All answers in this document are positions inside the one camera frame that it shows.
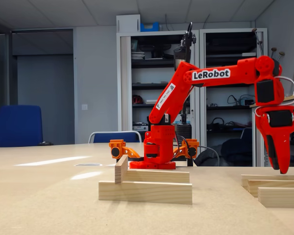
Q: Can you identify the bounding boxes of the black stand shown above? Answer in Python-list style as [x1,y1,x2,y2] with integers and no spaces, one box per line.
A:
[173,22,197,144]

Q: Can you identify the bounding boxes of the metal coat stand wooden knobs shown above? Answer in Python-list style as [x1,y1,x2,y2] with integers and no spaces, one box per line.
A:
[251,27,286,62]

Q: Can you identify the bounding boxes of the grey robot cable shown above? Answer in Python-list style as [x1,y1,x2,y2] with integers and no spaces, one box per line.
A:
[197,145,221,167]

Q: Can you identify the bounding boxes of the orange table clamp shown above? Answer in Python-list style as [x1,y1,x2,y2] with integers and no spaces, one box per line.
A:
[108,139,141,166]
[171,138,200,167]

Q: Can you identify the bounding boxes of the black power cable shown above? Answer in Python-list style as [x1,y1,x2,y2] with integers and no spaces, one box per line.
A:
[174,135,190,159]

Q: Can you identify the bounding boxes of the grey metal cabinet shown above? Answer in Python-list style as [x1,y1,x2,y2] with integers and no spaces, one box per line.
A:
[199,27,269,167]
[116,29,200,147]

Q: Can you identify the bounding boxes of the blue chair grey frame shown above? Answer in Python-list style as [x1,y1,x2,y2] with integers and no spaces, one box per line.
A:
[88,131,143,144]

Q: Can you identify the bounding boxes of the grey door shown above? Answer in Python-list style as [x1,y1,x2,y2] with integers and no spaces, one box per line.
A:
[11,29,75,145]

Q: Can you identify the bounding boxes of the grey desk wooden top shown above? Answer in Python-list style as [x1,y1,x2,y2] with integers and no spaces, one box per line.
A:
[249,94,294,167]

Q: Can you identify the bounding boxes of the blue plastic box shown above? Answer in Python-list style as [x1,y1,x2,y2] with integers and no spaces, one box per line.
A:
[140,22,160,32]

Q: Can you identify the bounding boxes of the blue office chair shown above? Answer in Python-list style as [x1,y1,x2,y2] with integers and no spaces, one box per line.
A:
[0,104,44,148]

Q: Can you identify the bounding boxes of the white cable grommet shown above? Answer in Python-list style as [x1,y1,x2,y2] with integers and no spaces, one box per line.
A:
[74,162,103,167]

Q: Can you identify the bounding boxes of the red helmet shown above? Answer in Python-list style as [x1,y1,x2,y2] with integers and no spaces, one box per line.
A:
[131,94,144,105]

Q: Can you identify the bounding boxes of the black backpack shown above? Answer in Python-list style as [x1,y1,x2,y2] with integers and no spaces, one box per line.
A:
[194,147,220,167]

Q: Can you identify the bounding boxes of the brown fibreboard panel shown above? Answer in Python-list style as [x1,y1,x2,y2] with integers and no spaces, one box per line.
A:
[0,166,294,235]

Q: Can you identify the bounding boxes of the black lamp head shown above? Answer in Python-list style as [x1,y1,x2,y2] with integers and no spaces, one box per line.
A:
[173,45,192,68]

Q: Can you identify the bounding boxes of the white cardboard box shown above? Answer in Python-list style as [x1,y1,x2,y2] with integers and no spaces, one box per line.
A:
[116,14,141,33]

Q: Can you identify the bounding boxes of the black jacket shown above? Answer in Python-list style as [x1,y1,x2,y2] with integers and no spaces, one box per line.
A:
[220,138,253,167]

